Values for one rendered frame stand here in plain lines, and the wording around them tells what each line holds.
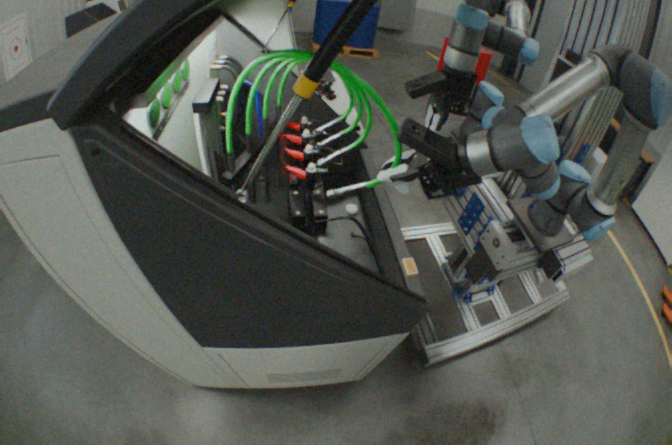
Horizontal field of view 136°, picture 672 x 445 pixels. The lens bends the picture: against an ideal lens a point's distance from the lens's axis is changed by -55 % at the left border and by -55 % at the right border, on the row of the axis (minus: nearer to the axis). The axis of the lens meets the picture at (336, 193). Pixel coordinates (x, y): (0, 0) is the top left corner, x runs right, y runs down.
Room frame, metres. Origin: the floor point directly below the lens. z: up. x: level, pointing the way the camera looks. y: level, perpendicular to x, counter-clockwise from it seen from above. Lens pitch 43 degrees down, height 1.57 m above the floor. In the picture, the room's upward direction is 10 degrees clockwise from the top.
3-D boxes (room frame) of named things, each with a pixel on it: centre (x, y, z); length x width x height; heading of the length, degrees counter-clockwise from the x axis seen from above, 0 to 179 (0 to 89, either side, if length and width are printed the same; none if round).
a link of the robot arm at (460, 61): (0.67, -0.23, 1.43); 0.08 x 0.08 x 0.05
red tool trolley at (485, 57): (4.76, -1.71, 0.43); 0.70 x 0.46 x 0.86; 44
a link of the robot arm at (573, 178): (0.61, -0.71, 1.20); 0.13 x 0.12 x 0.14; 14
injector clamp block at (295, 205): (0.70, 0.10, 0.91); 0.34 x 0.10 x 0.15; 16
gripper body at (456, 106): (0.67, -0.24, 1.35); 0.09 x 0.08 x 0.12; 106
